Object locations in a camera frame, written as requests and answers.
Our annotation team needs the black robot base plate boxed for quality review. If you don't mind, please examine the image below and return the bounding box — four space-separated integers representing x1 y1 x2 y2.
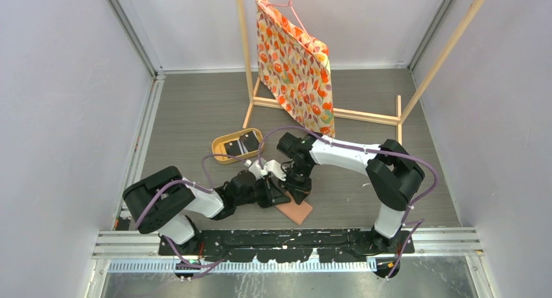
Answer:
176 228 415 263

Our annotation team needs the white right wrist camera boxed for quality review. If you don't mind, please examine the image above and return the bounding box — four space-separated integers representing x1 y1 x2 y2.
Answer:
260 160 286 181

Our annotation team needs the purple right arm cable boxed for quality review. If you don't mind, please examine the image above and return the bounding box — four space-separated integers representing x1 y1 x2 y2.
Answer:
256 126 440 280

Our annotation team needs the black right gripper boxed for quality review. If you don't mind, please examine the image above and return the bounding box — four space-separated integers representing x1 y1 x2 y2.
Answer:
279 163 314 204

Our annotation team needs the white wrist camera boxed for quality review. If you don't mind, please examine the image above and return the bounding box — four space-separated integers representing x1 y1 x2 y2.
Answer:
244 159 265 180
260 160 286 181

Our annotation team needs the yellow oval card tray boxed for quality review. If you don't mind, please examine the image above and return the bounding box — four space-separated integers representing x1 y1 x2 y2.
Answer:
211 128 264 165

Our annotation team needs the pink blue card holder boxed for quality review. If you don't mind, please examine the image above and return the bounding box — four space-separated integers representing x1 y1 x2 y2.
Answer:
275 201 313 225

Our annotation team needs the pink wire hanger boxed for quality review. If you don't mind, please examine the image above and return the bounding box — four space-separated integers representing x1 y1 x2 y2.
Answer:
267 0 310 36

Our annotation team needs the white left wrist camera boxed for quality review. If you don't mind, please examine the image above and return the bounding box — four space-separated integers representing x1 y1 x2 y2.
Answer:
244 159 265 180

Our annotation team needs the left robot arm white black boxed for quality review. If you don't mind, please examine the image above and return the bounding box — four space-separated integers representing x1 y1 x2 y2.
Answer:
122 166 292 255

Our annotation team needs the wooden hanging rack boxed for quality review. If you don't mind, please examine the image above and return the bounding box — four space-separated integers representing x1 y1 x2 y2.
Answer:
236 0 485 142

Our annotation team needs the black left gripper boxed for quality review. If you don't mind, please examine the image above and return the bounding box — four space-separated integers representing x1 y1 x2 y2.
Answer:
235 174 290 207

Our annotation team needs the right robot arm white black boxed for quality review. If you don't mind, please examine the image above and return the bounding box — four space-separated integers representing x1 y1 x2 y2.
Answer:
277 133 425 253

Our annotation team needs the orange floral fabric bag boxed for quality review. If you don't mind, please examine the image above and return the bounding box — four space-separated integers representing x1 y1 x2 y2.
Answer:
255 0 336 137

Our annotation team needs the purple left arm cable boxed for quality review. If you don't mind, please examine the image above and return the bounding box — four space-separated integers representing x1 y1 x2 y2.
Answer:
134 154 255 280

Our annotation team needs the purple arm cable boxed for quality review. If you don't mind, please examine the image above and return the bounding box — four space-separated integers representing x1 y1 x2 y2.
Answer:
134 154 255 280
256 126 440 280

